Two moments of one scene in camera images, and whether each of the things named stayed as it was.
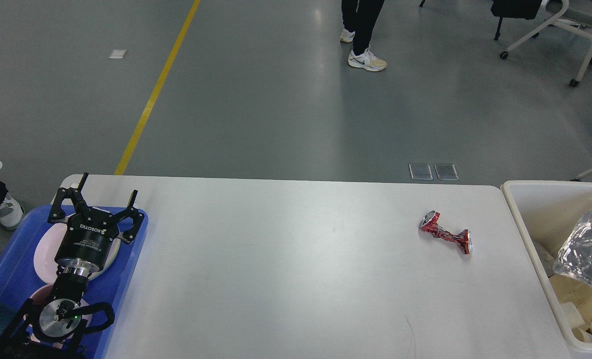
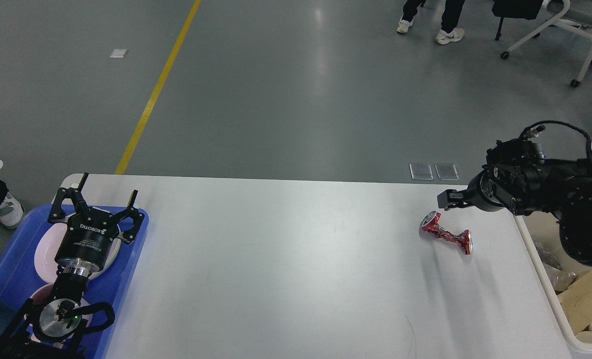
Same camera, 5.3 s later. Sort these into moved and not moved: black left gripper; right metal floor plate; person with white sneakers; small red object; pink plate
Moved: person with white sneakers
Not moved: black left gripper; right metal floor plate; pink plate; small red object
